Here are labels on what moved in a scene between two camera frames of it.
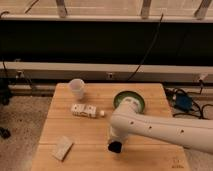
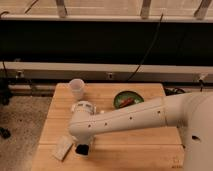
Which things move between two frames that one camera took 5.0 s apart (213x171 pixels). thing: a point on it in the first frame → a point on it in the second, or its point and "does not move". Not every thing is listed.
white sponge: x=62 y=147 does not move
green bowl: x=129 y=93 does not move
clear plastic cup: x=77 y=86 does not move
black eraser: x=115 y=146 → x=82 y=149
